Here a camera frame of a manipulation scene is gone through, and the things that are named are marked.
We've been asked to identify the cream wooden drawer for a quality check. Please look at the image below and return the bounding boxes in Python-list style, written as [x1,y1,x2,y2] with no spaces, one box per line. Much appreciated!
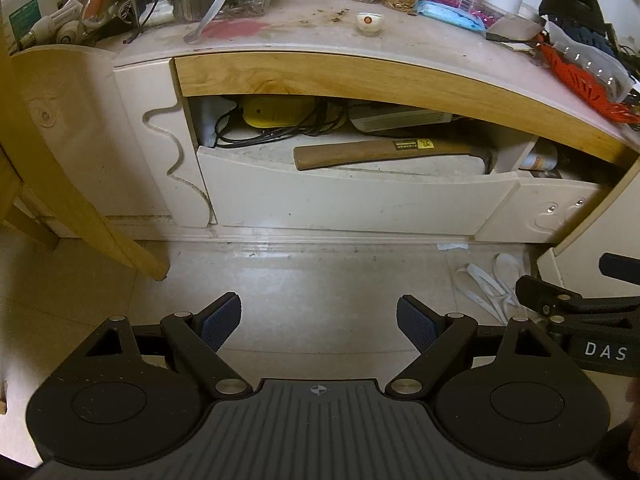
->
[196,145,522,237]

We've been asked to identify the cream cabinet door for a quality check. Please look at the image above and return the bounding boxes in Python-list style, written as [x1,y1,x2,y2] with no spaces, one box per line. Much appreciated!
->
[536,159,640,302]

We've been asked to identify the wooden handle hammer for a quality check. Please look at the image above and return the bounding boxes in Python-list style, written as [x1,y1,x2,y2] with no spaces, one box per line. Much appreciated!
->
[293,137,497,176]

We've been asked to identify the white plastic bottle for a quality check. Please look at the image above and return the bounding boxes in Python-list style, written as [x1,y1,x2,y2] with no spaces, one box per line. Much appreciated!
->
[519,139,559,172]

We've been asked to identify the metal tongs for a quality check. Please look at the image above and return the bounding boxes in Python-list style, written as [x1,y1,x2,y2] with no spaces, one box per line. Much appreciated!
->
[183,0,249,44]

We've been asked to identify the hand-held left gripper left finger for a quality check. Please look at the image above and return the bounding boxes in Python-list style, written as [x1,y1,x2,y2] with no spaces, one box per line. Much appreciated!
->
[85,292,254,401]

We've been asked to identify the blue face mask pack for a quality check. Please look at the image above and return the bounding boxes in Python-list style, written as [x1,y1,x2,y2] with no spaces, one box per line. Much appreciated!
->
[415,0,487,32]

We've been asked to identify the clear plastic container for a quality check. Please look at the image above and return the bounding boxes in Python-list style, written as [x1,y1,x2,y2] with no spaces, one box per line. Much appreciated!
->
[546,25,634,104]

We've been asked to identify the white strap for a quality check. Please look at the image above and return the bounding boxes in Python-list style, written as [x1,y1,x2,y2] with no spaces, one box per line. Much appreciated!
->
[452,253,542,324]

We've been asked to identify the yellow device with cables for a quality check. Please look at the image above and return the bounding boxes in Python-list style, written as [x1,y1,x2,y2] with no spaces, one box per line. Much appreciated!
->
[214,102,352,147]

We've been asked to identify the white router box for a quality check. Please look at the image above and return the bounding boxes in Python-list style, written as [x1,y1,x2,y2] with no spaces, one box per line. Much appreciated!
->
[348,106,454,134]

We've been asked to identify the small cream drawer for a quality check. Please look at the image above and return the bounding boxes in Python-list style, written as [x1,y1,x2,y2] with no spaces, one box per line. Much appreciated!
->
[474,172,617,244]

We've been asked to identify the black mesh shoe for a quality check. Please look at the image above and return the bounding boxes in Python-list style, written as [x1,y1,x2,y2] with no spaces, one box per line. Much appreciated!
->
[538,0,622,57]

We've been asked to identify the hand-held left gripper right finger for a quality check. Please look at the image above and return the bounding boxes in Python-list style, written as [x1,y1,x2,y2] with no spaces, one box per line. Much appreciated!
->
[384,294,557,401]

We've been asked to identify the orange plastic mat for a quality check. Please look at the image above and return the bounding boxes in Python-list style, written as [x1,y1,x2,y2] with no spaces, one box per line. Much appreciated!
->
[537,42,640,126]

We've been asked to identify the cream wooden cabinet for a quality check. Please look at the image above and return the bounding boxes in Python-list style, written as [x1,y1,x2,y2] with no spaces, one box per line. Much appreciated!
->
[11,4,640,247]

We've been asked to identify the wooden chair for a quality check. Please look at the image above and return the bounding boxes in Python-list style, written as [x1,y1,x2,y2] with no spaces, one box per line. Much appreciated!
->
[0,24,172,282]

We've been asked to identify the yellow plastic device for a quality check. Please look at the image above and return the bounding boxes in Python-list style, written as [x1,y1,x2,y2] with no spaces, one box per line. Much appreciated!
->
[242,97,317,129]

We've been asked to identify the small white bowl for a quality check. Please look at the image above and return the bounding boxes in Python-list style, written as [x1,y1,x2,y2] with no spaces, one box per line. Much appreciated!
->
[355,12,384,37]

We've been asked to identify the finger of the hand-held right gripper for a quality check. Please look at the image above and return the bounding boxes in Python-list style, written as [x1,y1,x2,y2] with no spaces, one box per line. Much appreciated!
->
[599,252,640,282]
[515,274,640,322]

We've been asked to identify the white jug green label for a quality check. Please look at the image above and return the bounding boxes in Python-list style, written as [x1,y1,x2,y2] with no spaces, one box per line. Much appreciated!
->
[0,0,62,55]

